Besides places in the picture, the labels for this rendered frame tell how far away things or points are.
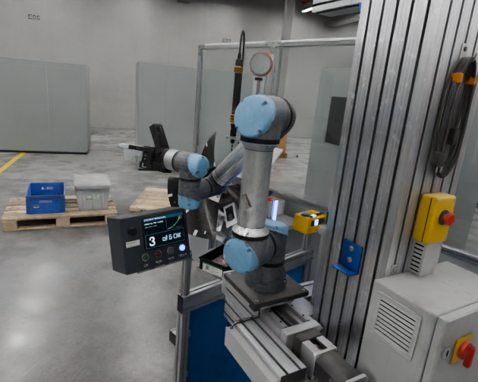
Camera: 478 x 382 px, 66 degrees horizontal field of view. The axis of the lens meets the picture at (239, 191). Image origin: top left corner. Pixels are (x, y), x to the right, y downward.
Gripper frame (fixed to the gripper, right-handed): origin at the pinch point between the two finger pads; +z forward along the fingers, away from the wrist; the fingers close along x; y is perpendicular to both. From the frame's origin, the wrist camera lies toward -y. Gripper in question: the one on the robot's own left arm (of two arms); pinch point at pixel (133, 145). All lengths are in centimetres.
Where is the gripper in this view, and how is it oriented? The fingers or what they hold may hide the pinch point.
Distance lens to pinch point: 147.3
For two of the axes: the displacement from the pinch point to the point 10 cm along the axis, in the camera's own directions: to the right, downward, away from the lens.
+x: 5.5, -0.4, 8.3
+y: -1.6, 9.8, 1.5
